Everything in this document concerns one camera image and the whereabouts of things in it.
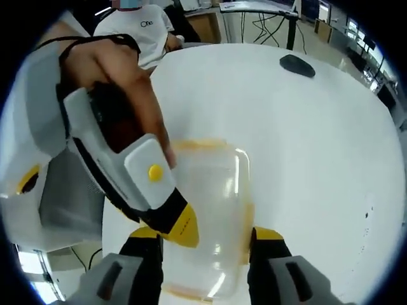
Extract black strap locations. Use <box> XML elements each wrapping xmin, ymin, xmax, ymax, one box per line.
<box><xmin>59</xmin><ymin>34</ymin><xmax>142</xmax><ymax>69</ymax></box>

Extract black hanging cables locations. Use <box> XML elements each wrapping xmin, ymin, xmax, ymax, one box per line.
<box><xmin>250</xmin><ymin>11</ymin><xmax>287</xmax><ymax>47</ymax></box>

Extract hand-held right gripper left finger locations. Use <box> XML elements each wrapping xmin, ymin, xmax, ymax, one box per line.
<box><xmin>68</xmin><ymin>226</ymin><xmax>164</xmax><ymax>305</ymax></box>

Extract clear plastic food container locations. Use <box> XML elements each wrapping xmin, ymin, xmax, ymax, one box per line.
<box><xmin>161</xmin><ymin>137</ymin><xmax>256</xmax><ymax>302</ymax></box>

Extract wooden cabinet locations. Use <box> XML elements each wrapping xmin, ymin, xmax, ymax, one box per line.
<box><xmin>186</xmin><ymin>11</ymin><xmax>223</xmax><ymax>44</ymax></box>

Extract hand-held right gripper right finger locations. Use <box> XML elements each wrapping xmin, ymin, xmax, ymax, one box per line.
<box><xmin>249</xmin><ymin>226</ymin><xmax>340</xmax><ymax>305</ymax></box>

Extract black oval object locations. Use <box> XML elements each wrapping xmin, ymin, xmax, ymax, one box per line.
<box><xmin>279</xmin><ymin>53</ymin><xmax>316</xmax><ymax>78</ymax></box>

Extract cardboard box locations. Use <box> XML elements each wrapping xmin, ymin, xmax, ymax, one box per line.
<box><xmin>314</xmin><ymin>18</ymin><xmax>333</xmax><ymax>43</ymax></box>

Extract white grey worn device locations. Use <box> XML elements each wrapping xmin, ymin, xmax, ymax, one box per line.
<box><xmin>0</xmin><ymin>40</ymin><xmax>107</xmax><ymax>246</ymax></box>

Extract black framed desk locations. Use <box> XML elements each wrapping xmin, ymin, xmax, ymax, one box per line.
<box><xmin>219</xmin><ymin>0</ymin><xmax>303</xmax><ymax>51</ymax></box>

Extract black floor cable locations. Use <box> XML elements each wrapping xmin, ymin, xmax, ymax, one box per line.
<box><xmin>70</xmin><ymin>245</ymin><xmax>103</xmax><ymax>273</ymax></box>

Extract person's left hand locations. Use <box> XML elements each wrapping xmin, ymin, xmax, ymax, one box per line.
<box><xmin>91</xmin><ymin>67</ymin><xmax>178</xmax><ymax>169</ymax></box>

